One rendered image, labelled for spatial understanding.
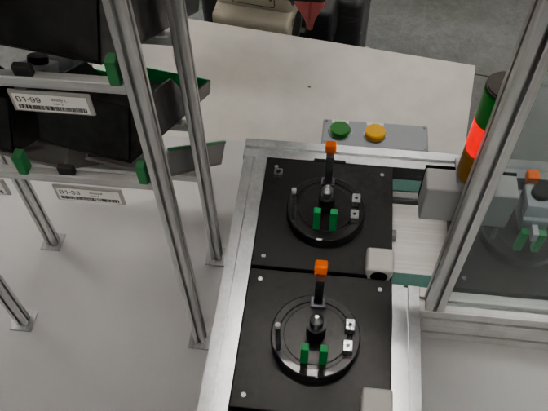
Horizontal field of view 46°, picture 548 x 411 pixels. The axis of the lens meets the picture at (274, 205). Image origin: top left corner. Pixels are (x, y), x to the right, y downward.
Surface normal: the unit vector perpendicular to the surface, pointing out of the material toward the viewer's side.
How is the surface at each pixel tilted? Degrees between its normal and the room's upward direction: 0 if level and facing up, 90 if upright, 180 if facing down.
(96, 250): 0
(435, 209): 90
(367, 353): 0
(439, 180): 0
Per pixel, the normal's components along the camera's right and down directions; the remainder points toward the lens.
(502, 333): -0.11, 0.80
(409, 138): -0.01, -0.59
